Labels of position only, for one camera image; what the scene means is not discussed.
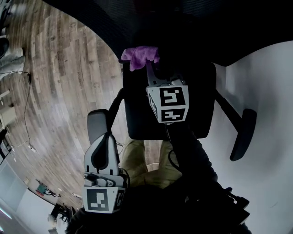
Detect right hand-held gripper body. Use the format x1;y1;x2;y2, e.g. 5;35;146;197
146;78;190;125

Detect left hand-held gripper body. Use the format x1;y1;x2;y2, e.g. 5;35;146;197
81;171;128;214

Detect purple cloth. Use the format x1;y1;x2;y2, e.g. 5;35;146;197
119;45;160;72

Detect black mesh office chair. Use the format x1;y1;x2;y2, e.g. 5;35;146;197
42;0;293;67

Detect person's left forearm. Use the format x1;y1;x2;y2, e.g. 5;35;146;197
66;207;129;234

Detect person's right forearm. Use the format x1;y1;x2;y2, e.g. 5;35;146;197
164;122;218;190

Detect person's khaki trousers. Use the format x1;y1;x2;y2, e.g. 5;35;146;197
119;138;184;190

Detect black chair seat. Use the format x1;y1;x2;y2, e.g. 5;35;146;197
122;61;217;139

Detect person's black jacket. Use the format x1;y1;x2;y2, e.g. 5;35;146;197
125;178;229;234

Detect cardboard box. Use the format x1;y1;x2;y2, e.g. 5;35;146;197
0;106;16;128

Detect beige padded stand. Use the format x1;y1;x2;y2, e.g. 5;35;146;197
0;54;25;75

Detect black body-worn device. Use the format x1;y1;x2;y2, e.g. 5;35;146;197
223;186;250;227

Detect black round device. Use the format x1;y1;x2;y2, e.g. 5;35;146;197
0;37;10;59

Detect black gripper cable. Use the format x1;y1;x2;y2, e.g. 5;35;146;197
168;148;181;170

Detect black floor cable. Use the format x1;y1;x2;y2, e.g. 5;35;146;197
0;71;33;147

